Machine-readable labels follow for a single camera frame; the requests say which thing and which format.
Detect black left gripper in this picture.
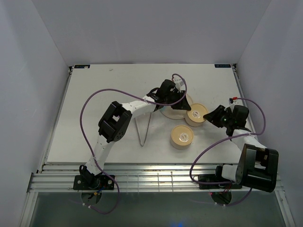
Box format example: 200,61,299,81
165,91,192,111

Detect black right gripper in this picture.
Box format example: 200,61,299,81
203,105,233,127

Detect wooden round lid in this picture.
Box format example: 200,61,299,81
185,103,209,118
170,125,194,147

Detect steel lunch bowl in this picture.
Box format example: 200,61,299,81
185,116,205,127
170,134,193,150

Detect stainless steel slotted tongs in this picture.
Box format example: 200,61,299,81
134,113,152,147

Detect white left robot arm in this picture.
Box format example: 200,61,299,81
80,74,191,189

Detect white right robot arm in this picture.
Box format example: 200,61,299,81
204,105,279,192

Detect blue and white plate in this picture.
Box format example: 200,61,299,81
160,94,193,120

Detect right blue corner label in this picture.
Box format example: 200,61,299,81
214,64,231,68

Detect blue corner label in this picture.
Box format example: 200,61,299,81
214,64,231,68
74,64,90,69

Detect left blue corner label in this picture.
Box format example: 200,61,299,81
74,64,90,69

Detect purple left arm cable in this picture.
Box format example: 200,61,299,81
80,73,188,215

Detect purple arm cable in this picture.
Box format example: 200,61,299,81
80,73,188,215
189,96,267,207

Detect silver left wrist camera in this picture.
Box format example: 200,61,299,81
172,76,185,90

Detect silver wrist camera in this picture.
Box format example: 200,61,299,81
229,97,238,105
172,76,185,90

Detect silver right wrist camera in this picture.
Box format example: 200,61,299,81
229,97,238,105

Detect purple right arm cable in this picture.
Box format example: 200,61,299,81
189,96,267,207

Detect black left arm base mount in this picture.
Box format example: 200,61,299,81
72,175,115,191

